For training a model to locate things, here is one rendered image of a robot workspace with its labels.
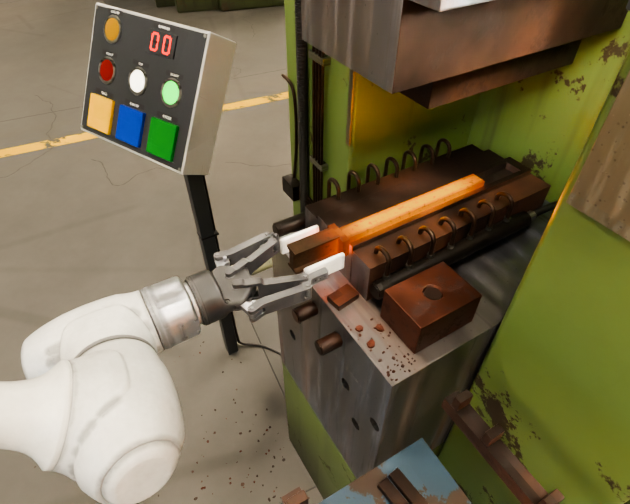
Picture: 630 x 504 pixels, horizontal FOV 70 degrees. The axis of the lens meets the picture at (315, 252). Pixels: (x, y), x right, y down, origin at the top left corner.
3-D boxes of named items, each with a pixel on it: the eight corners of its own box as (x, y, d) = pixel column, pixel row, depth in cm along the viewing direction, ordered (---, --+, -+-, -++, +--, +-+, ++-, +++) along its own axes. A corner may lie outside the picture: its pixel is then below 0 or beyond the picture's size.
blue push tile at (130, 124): (137, 147, 97) (142, 112, 95) (114, 137, 100) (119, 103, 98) (143, 148, 99) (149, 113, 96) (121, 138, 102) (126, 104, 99)
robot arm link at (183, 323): (170, 362, 62) (211, 344, 64) (154, 322, 56) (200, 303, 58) (151, 317, 68) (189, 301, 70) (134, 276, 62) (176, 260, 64)
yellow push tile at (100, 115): (107, 135, 101) (111, 100, 99) (86, 125, 104) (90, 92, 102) (114, 135, 103) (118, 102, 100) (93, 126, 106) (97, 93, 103)
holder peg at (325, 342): (322, 359, 73) (322, 350, 71) (313, 347, 75) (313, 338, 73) (342, 348, 75) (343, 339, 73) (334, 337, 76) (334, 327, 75)
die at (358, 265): (366, 301, 74) (370, 265, 69) (305, 232, 87) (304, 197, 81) (537, 217, 90) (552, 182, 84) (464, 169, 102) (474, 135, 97)
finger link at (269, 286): (231, 278, 65) (231, 285, 64) (308, 269, 66) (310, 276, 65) (234, 296, 67) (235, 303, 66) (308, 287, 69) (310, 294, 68)
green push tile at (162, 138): (169, 162, 93) (176, 126, 91) (145, 151, 96) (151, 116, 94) (176, 162, 95) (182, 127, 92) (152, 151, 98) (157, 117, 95)
